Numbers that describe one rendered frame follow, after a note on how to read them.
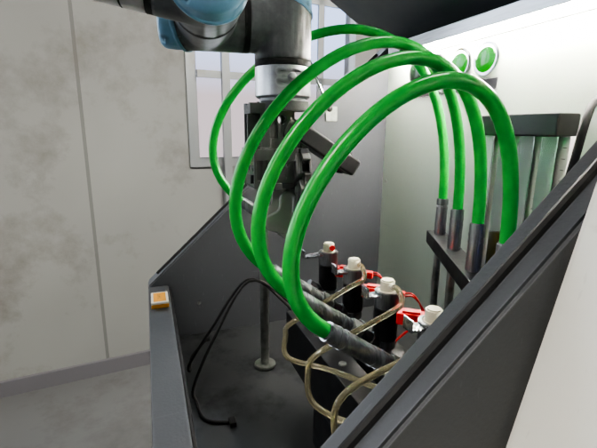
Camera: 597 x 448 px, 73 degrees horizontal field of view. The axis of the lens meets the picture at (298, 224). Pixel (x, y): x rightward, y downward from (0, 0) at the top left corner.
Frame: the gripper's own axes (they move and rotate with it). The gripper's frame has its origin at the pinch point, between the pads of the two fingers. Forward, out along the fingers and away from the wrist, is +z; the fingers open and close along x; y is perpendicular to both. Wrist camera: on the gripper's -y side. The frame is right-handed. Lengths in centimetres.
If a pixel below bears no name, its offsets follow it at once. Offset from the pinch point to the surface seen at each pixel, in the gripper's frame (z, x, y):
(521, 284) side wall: -6.7, 37.0, -2.1
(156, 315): 15.3, -14.5, 20.4
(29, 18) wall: -61, -159, 62
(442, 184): -8.0, 2.7, -23.7
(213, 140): -14.4, -12.3, 9.8
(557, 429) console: 1.9, 40.3, -2.9
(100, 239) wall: 38, -161, 44
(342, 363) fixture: 12.0, 14.4, -1.1
